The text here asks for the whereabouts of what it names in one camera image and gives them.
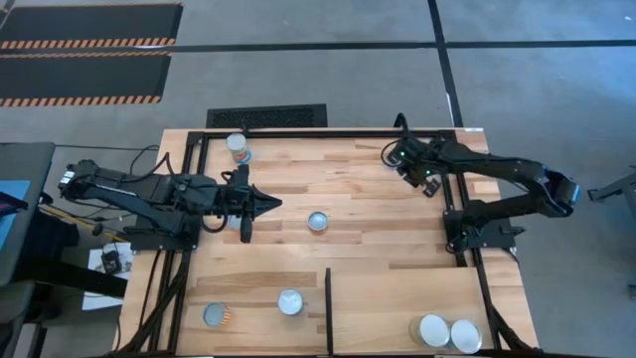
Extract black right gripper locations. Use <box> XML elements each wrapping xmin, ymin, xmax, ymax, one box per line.
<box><xmin>396</xmin><ymin>137</ymin><xmax>446</xmax><ymax>199</ymax></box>

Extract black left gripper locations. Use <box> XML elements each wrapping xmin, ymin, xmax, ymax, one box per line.
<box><xmin>217</xmin><ymin>163</ymin><xmax>283</xmax><ymax>246</ymax></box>

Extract short pineapple rings can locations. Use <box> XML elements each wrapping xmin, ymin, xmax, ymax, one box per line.
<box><xmin>306</xmin><ymin>210</ymin><xmax>330</xmax><ymax>234</ymax></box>

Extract tall can multicoloured label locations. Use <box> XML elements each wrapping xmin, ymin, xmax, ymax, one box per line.
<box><xmin>226</xmin><ymin>132</ymin><xmax>253</xmax><ymax>165</ymax></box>

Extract tall can yellow label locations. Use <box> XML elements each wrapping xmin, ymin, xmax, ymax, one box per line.
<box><xmin>408</xmin><ymin>312</ymin><xmax>452</xmax><ymax>349</ymax></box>

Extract large can white lid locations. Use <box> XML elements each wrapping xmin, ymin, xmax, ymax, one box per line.
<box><xmin>449</xmin><ymin>318</ymin><xmax>484</xmax><ymax>355</ymax></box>

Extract black floor vent grille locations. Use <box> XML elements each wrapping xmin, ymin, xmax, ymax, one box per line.
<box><xmin>206</xmin><ymin>103</ymin><xmax>329</xmax><ymax>129</ymax></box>

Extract tall blue peas can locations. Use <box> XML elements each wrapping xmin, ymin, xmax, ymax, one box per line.
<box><xmin>277</xmin><ymin>287</ymin><xmax>305</xmax><ymax>317</ymax></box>

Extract short can orange striped label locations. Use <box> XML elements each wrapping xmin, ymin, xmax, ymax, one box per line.
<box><xmin>202</xmin><ymin>301</ymin><xmax>233</xmax><ymax>328</ymax></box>

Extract small black device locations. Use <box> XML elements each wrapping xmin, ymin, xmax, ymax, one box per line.
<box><xmin>101</xmin><ymin>251</ymin><xmax>123</xmax><ymax>273</ymax></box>

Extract grey stand leg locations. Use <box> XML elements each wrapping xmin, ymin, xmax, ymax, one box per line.
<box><xmin>586</xmin><ymin>167</ymin><xmax>636</xmax><ymax>220</ymax></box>

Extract white paper sheet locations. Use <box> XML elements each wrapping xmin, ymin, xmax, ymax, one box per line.
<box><xmin>81</xmin><ymin>243</ymin><xmax>135</xmax><ymax>312</ymax></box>

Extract black desk leg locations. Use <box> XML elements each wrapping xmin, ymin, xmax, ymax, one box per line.
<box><xmin>14</xmin><ymin>213</ymin><xmax>128</xmax><ymax>299</ymax></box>

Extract black hazard-striped floor mat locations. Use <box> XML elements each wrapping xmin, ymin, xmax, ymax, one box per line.
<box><xmin>0</xmin><ymin>3</ymin><xmax>184</xmax><ymax>51</ymax></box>
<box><xmin>0</xmin><ymin>52</ymin><xmax>173</xmax><ymax>108</ymax></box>

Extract dark grey desk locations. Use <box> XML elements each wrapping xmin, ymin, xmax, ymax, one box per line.
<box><xmin>0</xmin><ymin>141</ymin><xmax>57</xmax><ymax>289</ymax></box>

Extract blue sheet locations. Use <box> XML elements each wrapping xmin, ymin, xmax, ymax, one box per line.
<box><xmin>0</xmin><ymin>179</ymin><xmax>32</xmax><ymax>250</ymax></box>

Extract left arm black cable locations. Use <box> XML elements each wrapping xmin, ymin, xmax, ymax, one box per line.
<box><xmin>200</xmin><ymin>212</ymin><xmax>229</xmax><ymax>235</ymax></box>

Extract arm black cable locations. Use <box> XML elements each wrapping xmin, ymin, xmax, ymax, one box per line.
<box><xmin>200</xmin><ymin>212</ymin><xmax>229</xmax><ymax>235</ymax></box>
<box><xmin>380</xmin><ymin>140</ymin><xmax>399</xmax><ymax>169</ymax></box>

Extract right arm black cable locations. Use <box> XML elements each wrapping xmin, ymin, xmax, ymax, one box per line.
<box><xmin>380</xmin><ymin>140</ymin><xmax>399</xmax><ymax>169</ymax></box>

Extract black metal table frame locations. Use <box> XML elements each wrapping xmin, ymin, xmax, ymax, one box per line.
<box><xmin>116</xmin><ymin>127</ymin><xmax>543</xmax><ymax>358</ymax></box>

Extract black floor cable bundle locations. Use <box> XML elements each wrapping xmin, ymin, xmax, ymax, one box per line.
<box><xmin>54</xmin><ymin>142</ymin><xmax>173</xmax><ymax>175</ymax></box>

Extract wooden shelf black frame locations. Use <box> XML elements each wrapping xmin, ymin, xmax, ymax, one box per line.
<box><xmin>325</xmin><ymin>267</ymin><xmax>496</xmax><ymax>357</ymax></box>

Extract yellow black strap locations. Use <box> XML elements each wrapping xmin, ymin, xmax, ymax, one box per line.
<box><xmin>38</xmin><ymin>204</ymin><xmax>120</xmax><ymax>243</ymax></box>

